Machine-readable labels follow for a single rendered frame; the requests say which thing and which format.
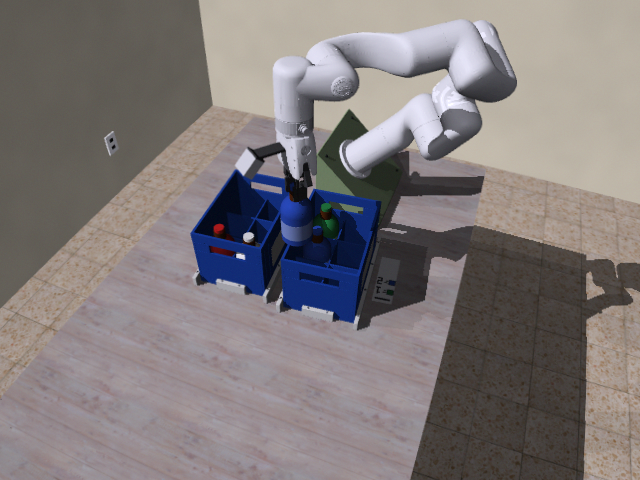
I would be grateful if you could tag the red bottle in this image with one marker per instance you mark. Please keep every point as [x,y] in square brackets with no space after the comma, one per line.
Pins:
[219,232]

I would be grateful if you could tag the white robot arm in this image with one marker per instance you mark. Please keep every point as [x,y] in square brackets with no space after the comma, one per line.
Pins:
[474,69]

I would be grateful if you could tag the white paper pick list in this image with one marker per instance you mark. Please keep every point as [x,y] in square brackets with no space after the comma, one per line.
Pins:
[386,280]

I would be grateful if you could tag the blue plastic crate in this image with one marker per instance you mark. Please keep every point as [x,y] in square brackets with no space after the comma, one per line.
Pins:
[236,206]
[310,282]

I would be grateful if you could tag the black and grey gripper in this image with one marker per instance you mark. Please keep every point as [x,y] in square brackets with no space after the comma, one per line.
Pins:
[297,161]

